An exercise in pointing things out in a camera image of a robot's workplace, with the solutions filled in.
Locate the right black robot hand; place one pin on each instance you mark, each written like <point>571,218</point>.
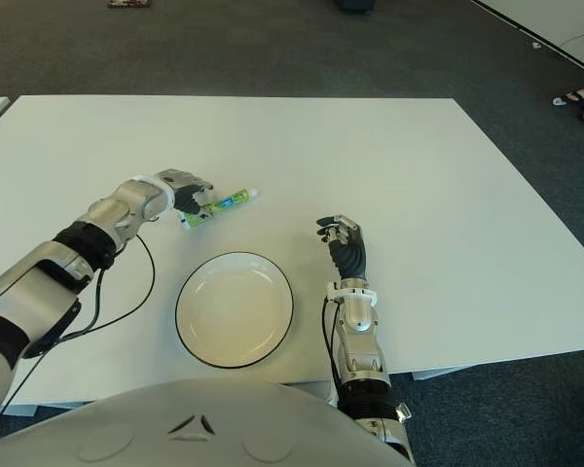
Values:
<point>350,255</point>

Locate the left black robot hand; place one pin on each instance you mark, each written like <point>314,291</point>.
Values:
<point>185,197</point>

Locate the green toothpaste tube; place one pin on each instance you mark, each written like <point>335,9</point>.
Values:
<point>229,199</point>

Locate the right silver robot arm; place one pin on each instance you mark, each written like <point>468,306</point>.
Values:
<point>359,340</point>

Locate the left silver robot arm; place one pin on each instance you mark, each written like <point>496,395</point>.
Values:
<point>39,282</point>

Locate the white plate black rim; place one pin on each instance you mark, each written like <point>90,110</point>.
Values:
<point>233,311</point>

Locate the white table underframe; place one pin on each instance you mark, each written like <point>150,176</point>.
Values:
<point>433,374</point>

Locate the colourful flat box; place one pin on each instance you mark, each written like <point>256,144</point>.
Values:
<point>129,3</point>

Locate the grey robot torso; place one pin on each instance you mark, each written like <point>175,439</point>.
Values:
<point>190,428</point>

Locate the small white floor object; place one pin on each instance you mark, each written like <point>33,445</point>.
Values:
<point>559,101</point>

